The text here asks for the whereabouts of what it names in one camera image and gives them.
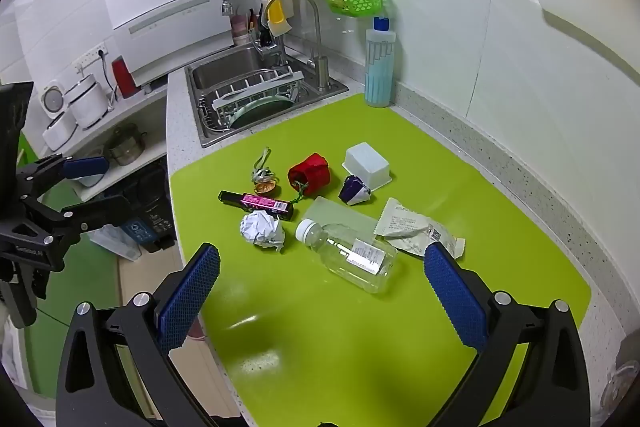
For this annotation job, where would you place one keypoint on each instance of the white paper ball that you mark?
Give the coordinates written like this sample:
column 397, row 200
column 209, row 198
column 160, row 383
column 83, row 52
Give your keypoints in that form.
column 260, row 229

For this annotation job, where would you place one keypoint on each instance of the green cabinet door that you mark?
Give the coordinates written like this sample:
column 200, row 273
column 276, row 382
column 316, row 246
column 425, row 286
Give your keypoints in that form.
column 80, row 287

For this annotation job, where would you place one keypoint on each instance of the white shelf unit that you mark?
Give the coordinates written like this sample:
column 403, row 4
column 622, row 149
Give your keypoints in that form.
column 150, row 127

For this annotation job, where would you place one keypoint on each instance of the green plate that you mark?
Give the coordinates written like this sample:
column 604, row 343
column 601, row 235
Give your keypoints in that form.
column 260, row 111

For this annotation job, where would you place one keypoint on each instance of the blue detergent bottle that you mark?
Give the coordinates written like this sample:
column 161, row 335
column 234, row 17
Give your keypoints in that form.
column 378, row 72

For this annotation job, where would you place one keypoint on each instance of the purple and white wrapper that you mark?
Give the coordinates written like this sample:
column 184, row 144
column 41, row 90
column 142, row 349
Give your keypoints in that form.
column 354, row 189

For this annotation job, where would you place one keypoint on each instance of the white countertop dishwasher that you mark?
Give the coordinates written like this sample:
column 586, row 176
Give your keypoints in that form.
column 165, row 17

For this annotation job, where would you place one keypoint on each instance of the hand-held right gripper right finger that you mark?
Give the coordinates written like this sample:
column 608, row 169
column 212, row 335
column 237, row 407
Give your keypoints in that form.
column 455, row 297

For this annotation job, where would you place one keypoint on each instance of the black and pink carton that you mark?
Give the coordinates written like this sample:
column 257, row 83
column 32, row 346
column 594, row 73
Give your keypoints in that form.
column 255, row 203

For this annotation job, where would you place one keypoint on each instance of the green counter mat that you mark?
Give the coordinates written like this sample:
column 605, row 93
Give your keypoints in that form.
column 325, row 332

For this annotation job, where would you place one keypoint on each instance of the white appliance with round dial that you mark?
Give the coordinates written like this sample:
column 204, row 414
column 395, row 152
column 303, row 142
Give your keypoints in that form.
column 52, row 99

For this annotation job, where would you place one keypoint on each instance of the white rice cooker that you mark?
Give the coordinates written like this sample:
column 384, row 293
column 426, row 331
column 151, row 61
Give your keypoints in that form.
column 87, row 102

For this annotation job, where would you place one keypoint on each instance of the yellow faucet holder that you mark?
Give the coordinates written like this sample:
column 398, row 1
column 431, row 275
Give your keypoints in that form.
column 277, row 14

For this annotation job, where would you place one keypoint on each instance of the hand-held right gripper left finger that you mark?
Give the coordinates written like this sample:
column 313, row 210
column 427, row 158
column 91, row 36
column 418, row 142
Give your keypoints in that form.
column 192, row 292

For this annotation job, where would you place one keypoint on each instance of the white dish rack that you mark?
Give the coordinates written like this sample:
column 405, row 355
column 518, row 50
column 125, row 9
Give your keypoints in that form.
column 250, row 84

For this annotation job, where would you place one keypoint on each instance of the white plastic box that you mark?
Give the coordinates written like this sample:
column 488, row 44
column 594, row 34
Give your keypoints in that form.
column 367, row 164

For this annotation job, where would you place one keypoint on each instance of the white wall socket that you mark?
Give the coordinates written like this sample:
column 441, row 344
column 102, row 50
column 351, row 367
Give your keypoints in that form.
column 90, row 57

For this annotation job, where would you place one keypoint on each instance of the stainless steel sink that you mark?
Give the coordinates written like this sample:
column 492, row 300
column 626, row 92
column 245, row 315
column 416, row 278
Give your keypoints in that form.
column 225, row 74

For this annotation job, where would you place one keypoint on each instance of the red cup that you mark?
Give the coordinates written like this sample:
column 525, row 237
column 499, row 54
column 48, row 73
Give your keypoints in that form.
column 122, row 77

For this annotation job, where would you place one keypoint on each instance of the clear plastic bag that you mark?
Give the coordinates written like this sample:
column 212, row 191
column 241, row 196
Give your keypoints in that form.
column 335, row 212

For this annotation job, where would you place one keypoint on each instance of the white printed paper wrapper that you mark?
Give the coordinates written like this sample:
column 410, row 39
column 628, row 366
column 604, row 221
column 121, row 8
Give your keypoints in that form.
column 407, row 227

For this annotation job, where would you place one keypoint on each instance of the black and blue pedal bin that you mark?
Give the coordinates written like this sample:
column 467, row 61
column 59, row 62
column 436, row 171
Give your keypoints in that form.
column 150, row 212

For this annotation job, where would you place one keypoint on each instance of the white plastic bag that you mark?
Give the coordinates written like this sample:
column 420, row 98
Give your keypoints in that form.
column 117, row 243

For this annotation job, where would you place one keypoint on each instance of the steel pot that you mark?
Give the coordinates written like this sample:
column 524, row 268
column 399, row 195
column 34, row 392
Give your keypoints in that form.
column 125, row 147

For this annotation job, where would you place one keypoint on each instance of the clear plastic bottle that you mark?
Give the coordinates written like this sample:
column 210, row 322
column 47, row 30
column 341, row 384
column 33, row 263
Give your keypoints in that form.
column 350, row 257

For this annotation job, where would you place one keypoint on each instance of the tall chrome gooseneck faucet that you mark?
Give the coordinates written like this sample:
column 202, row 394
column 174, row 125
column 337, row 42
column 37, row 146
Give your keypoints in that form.
column 320, row 67

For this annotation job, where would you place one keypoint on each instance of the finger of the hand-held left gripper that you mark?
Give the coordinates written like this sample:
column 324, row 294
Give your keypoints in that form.
column 87, row 166
column 105, row 207

